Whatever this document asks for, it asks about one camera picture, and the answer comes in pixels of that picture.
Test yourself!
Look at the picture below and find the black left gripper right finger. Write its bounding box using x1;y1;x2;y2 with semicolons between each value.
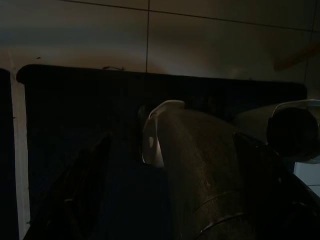
232;131;320;240

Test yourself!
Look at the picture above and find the large black floor mat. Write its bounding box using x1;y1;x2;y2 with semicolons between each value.
16;64;308;240

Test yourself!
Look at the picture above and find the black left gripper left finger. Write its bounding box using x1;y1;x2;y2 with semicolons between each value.
24;132;113;240

